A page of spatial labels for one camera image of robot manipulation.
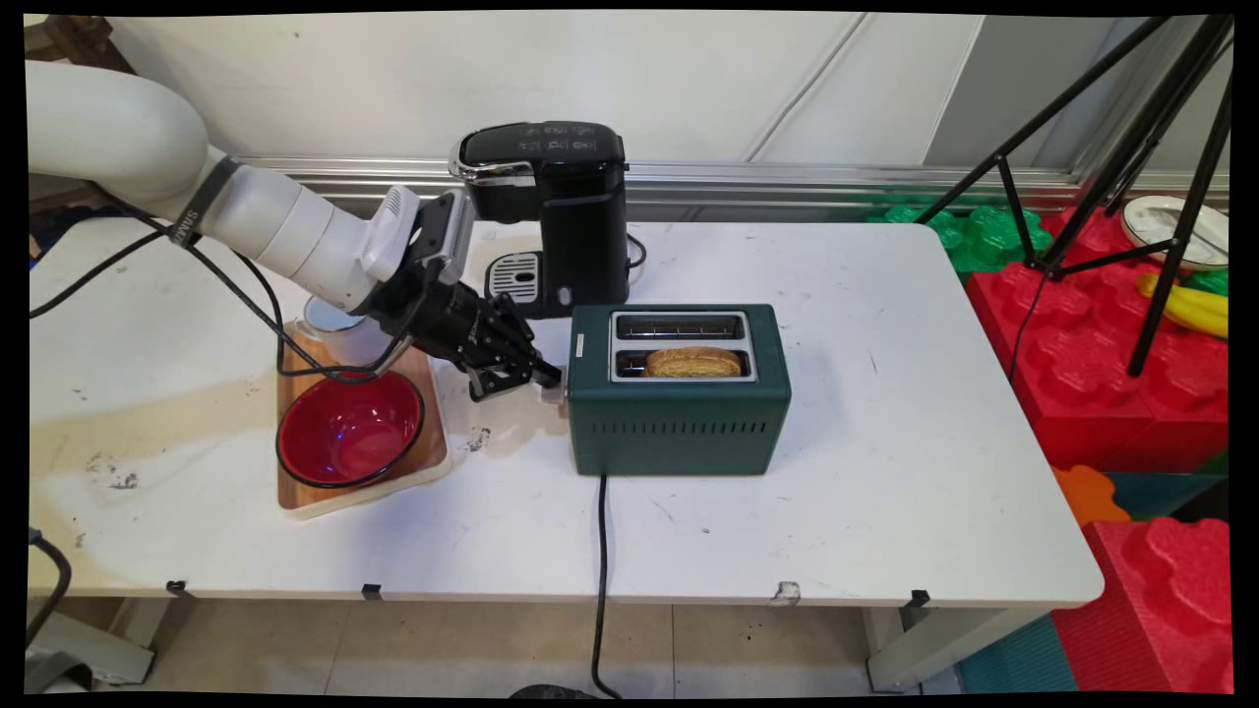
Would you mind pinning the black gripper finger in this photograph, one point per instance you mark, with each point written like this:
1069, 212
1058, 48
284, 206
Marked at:
536, 359
502, 382

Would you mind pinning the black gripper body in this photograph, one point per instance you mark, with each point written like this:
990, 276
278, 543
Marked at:
452, 320

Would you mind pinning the wooden toaster lever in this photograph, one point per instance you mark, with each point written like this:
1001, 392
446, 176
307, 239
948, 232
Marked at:
553, 393

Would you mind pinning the brown toast slice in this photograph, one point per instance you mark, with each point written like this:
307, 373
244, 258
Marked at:
693, 364

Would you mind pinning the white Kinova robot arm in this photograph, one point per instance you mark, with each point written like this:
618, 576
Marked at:
266, 221

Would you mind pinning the white mug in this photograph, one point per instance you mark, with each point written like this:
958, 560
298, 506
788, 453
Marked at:
344, 339

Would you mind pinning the wooden cutting board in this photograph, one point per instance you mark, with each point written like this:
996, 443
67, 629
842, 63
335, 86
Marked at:
423, 462

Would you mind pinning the black coffee machine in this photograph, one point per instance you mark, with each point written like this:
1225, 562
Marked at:
580, 226

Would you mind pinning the dark green toaster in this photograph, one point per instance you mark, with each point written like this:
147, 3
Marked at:
679, 423

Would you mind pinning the red bowl black rim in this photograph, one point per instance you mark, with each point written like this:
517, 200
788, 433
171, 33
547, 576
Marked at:
344, 433

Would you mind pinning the torn white tape piece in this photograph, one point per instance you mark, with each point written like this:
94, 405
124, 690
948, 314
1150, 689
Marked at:
785, 591

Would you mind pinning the white table leg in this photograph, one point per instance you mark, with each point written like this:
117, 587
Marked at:
944, 644
128, 629

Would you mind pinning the green foam block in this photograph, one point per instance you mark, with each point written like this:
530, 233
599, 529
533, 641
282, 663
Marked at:
979, 236

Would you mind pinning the brown wooden furniture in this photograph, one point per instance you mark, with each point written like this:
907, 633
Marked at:
74, 39

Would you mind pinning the large red foam block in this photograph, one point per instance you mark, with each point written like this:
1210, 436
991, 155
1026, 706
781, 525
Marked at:
1082, 344

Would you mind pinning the teal foam mat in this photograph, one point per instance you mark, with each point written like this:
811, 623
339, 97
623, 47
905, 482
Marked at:
1018, 659

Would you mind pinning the white oval dish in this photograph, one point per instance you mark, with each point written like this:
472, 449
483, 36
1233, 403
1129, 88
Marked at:
1156, 221

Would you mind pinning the black tripod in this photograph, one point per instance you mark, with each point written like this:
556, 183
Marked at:
1175, 236

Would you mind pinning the yellow toy banana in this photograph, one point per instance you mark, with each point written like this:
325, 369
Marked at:
1195, 307

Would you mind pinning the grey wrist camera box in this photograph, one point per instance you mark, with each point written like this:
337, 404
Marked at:
454, 236

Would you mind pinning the aluminium wall rail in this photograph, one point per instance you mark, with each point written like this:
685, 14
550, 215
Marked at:
836, 182

